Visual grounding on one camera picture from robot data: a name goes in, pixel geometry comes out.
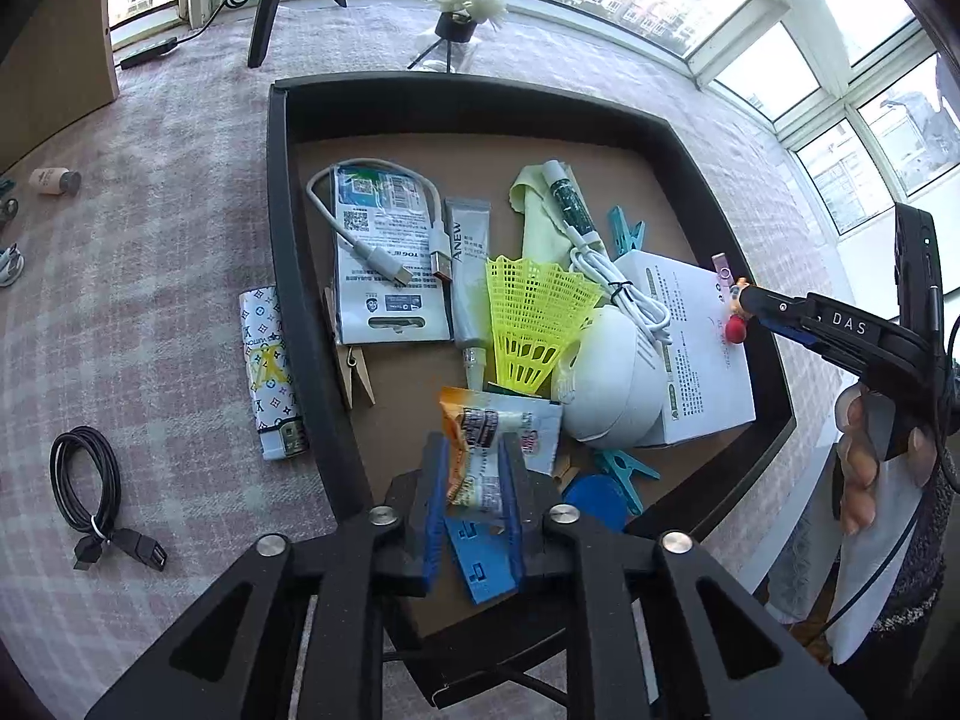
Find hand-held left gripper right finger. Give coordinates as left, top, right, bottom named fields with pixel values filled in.
left=499, top=431, right=863, bottom=720

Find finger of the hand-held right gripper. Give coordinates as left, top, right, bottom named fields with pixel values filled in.
left=757, top=317, right=822, bottom=352
left=739, top=285, right=817, bottom=325

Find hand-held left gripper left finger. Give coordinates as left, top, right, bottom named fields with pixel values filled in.
left=86, top=431, right=451, bottom=720

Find orange duck keychain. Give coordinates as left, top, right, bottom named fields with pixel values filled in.
left=709, top=251, right=751, bottom=346

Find blue phone stand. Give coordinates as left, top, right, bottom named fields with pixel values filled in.
left=444, top=514, right=522, bottom=605

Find orange white snack packet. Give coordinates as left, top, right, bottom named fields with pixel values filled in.
left=439, top=386, right=563, bottom=518

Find blue round lid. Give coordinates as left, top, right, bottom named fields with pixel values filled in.
left=561, top=474, right=629, bottom=533

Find white cardboard box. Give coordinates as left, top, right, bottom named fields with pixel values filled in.
left=611, top=250, right=757, bottom=449

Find black tray with cardboard bottom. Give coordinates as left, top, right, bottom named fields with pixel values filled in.
left=268, top=73, right=797, bottom=710

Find blue clothespin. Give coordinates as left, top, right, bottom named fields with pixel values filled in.
left=592, top=448, right=662, bottom=515

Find white USB cable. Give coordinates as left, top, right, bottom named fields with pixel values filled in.
left=568, top=240, right=672, bottom=346

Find white round device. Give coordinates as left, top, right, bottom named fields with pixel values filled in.
left=551, top=305, right=665, bottom=451

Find teal clothespin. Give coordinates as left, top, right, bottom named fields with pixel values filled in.
left=606, top=204, right=646, bottom=254

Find yellow shuttlecock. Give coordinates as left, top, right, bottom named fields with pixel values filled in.
left=484, top=255, right=605, bottom=395

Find grey cream tube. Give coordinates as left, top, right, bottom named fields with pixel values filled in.
left=442, top=197, right=492, bottom=391

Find green glue stick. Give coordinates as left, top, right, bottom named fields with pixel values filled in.
left=541, top=159, right=607, bottom=252

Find clear package with printed card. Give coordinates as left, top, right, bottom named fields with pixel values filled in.
left=330, top=161, right=455, bottom=346

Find light green cloth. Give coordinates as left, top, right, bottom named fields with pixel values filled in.
left=510, top=161, right=593, bottom=267

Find short white charging cable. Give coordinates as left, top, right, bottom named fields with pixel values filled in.
left=306, top=159, right=455, bottom=287

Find pink plaid covered desktop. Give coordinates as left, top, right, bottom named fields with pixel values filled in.
left=0, top=0, right=863, bottom=720

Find person's right hand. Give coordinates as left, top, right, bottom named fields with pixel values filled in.
left=834, top=382, right=938, bottom=537

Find white patterned lighter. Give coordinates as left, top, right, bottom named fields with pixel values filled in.
left=238, top=285, right=310, bottom=461

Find white flowers in black pot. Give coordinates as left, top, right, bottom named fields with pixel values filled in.
left=409, top=0, right=509, bottom=74

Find small beige bottle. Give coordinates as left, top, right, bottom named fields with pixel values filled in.
left=30, top=167, right=82, bottom=197

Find black tripod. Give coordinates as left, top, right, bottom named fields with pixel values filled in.
left=225, top=0, right=347, bottom=68

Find large wooden board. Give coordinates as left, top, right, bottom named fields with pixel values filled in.
left=0, top=0, right=121, bottom=173

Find coiled black USB cable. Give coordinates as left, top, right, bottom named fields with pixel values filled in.
left=49, top=426, right=167, bottom=572

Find black power adapter with cord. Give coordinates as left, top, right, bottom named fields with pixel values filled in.
left=120, top=36, right=179, bottom=70

